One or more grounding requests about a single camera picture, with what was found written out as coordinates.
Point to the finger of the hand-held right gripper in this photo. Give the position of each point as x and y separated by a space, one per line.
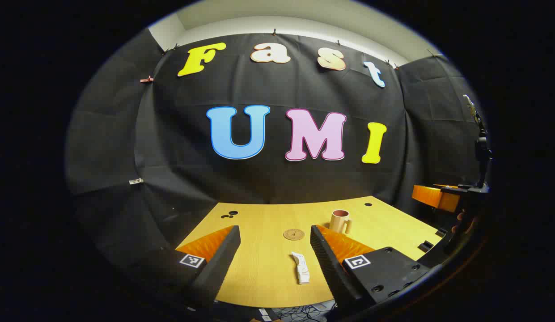
431 197

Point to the silver cloth clip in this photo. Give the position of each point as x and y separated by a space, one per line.
135 181

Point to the black desk clamp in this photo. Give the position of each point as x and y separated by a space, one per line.
441 232
425 246

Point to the black backdrop cloth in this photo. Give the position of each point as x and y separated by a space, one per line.
281 179

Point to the red cloth clip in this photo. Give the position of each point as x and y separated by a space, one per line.
146 79

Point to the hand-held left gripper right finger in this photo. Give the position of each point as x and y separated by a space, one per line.
327 259

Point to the round cork coaster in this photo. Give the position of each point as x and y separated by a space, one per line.
294 234

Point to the wooden desktop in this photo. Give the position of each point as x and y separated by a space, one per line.
259 223

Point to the white toothpaste tube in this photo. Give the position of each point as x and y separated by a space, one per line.
302 270

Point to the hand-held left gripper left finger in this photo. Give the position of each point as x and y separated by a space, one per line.
221 259

